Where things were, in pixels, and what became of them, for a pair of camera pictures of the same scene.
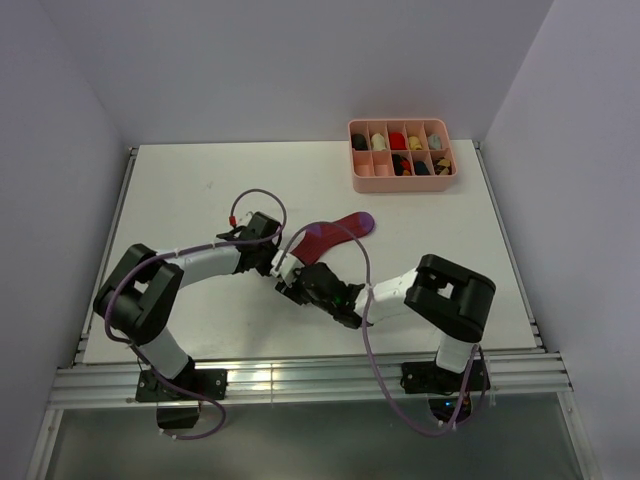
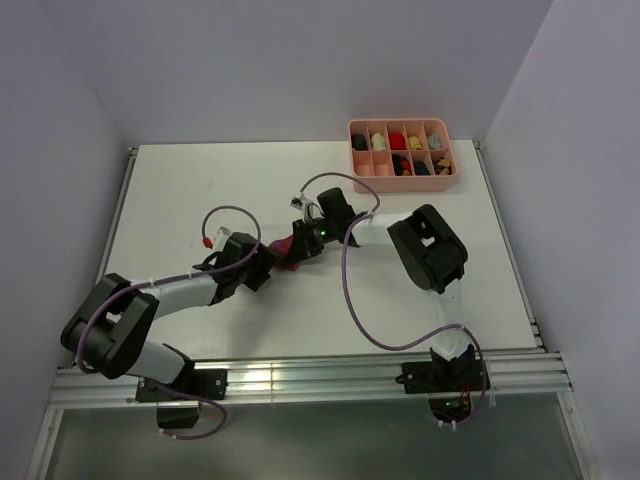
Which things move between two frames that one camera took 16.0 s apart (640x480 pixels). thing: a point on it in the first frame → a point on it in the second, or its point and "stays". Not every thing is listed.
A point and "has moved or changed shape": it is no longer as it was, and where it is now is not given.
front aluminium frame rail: [519, 373] stays
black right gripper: [292, 292] → [303, 246]
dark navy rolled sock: [421, 169] stays
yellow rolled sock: [414, 144] stays
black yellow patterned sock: [441, 167] stays
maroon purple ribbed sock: [316, 239] has moved or changed shape
